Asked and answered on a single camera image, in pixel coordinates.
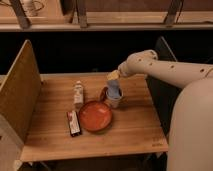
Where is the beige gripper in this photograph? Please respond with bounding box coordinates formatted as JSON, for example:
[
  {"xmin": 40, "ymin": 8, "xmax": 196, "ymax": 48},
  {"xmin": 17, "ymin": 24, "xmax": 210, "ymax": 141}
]
[{"xmin": 107, "ymin": 70, "xmax": 121, "ymax": 99}]

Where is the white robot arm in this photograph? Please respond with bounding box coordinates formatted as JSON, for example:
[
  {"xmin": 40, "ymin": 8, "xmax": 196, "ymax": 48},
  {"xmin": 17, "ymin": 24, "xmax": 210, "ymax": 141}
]
[{"xmin": 107, "ymin": 50, "xmax": 213, "ymax": 171}]

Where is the orange plate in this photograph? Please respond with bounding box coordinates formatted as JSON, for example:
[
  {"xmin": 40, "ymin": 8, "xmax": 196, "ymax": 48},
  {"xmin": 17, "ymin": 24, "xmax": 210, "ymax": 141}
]
[{"xmin": 78, "ymin": 101, "xmax": 112, "ymax": 132}]

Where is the white squeeze bottle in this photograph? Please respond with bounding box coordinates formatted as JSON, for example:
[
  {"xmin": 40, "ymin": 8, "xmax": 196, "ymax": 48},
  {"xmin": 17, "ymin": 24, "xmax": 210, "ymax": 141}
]
[{"xmin": 74, "ymin": 81, "xmax": 84, "ymax": 108}]

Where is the right dark side panel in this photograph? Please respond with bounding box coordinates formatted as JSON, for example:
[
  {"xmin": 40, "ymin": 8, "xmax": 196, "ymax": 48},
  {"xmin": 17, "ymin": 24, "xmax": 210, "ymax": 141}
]
[{"xmin": 145, "ymin": 36, "xmax": 183, "ymax": 139}]

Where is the red black snack packet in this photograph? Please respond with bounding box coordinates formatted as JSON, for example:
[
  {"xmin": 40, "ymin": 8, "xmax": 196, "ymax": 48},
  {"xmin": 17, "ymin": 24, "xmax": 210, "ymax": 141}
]
[{"xmin": 67, "ymin": 110, "xmax": 81, "ymax": 137}]

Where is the left wooden side panel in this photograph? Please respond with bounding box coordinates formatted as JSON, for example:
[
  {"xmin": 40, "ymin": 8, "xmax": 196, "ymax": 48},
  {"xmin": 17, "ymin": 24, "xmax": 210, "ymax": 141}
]
[{"xmin": 0, "ymin": 40, "xmax": 41, "ymax": 147}]

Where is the wooden shelf with supports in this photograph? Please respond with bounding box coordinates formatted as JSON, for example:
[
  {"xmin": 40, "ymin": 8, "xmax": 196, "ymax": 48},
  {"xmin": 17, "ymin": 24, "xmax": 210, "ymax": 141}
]
[{"xmin": 0, "ymin": 0, "xmax": 213, "ymax": 32}]

